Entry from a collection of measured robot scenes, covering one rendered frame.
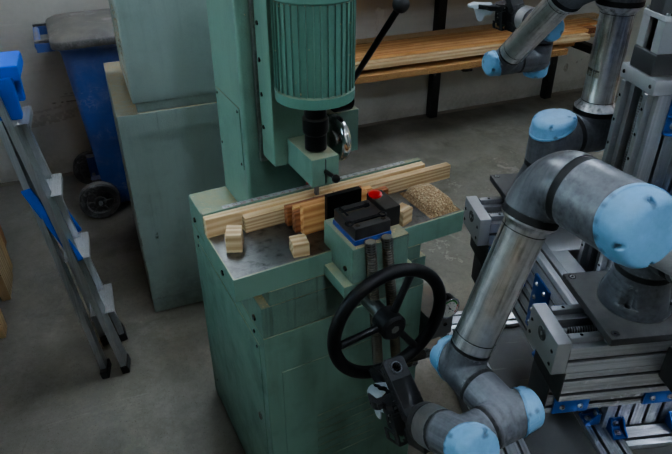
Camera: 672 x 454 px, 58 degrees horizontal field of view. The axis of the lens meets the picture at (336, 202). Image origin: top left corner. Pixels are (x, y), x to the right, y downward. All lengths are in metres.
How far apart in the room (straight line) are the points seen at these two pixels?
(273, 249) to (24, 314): 1.67
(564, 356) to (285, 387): 0.65
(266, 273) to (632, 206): 0.74
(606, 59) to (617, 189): 0.88
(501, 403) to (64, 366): 1.82
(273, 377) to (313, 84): 0.70
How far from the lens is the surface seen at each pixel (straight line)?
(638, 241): 0.92
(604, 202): 0.91
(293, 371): 1.52
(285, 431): 1.67
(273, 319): 1.39
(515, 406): 1.09
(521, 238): 1.03
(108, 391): 2.40
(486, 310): 1.08
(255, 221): 1.42
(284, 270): 1.32
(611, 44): 1.75
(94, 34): 3.02
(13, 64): 1.92
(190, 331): 2.55
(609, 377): 1.53
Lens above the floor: 1.68
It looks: 31 degrees down
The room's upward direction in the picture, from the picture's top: straight up
